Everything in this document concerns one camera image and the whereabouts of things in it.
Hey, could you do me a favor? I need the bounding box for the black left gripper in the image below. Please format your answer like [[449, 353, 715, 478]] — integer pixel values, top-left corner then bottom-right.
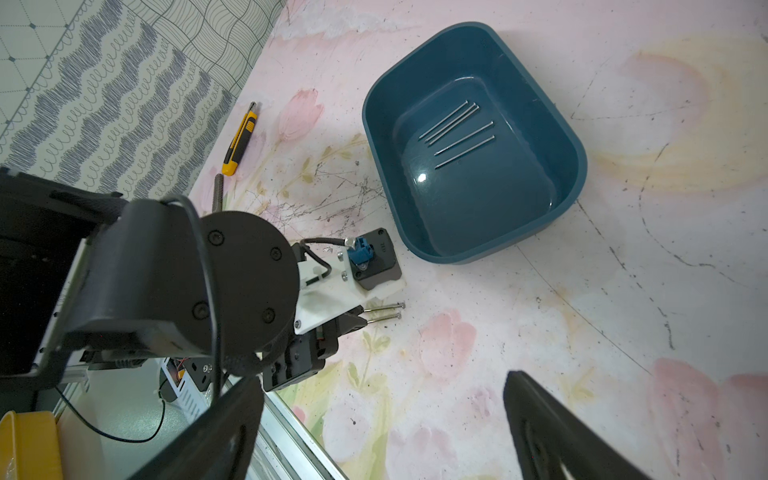
[[132, 311, 367, 480]]

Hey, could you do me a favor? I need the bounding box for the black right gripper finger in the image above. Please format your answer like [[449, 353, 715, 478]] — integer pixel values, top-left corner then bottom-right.
[[503, 371, 647, 479]]

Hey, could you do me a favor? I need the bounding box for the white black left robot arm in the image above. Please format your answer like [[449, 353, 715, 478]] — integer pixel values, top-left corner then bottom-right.
[[1, 168, 365, 391]]

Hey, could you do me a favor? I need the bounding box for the teal plastic storage box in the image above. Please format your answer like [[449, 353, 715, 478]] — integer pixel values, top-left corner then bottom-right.
[[362, 22, 588, 264]]

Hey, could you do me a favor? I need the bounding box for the yellow black toolbox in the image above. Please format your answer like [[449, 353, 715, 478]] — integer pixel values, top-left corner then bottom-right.
[[0, 411, 63, 480]]

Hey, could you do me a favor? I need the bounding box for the yellow utility knife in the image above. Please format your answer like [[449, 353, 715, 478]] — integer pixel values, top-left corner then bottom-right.
[[221, 102, 261, 176]]

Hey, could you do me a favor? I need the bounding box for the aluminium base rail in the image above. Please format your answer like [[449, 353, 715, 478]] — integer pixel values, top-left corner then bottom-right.
[[53, 361, 345, 479]]

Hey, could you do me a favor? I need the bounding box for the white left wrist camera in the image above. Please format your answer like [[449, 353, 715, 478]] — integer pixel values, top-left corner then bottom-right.
[[292, 228, 406, 334]]

